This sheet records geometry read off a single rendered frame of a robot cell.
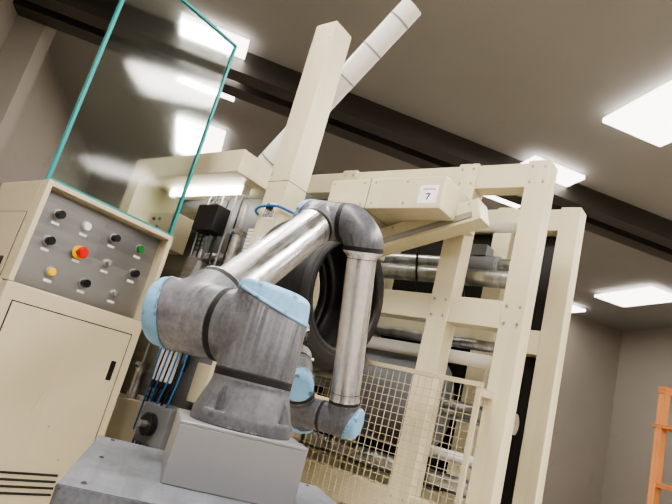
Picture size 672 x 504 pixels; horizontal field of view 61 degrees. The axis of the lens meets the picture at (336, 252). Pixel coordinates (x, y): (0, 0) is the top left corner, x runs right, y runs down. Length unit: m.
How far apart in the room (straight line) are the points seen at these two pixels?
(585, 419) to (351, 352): 10.96
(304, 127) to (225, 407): 1.79
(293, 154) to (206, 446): 1.78
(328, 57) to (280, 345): 1.97
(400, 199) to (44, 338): 1.47
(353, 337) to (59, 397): 1.15
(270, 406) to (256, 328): 0.14
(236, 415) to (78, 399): 1.37
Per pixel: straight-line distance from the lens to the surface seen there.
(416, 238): 2.53
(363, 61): 3.14
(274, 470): 1.04
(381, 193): 2.54
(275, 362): 1.06
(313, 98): 2.71
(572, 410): 12.26
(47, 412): 2.31
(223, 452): 1.03
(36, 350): 2.24
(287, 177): 2.55
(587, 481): 12.57
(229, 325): 1.08
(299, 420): 1.74
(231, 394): 1.05
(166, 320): 1.17
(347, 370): 1.64
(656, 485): 7.87
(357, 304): 1.61
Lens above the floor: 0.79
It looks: 14 degrees up
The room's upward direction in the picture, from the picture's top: 15 degrees clockwise
